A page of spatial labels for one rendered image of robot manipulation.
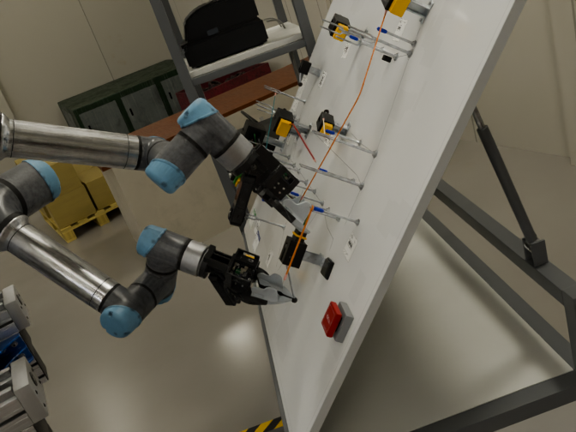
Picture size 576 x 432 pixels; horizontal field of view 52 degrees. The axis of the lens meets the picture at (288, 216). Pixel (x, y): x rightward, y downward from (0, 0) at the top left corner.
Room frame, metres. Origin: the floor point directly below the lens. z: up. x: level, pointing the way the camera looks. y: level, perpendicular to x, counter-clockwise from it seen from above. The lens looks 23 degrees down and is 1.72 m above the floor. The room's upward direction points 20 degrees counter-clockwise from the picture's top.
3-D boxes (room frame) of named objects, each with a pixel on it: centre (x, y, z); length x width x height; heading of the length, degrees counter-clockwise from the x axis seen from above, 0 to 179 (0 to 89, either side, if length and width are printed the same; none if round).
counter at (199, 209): (4.81, 0.09, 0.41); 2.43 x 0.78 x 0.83; 111
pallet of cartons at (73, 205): (5.92, 1.91, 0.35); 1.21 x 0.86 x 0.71; 21
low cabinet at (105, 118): (9.34, 1.65, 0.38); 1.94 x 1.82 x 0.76; 111
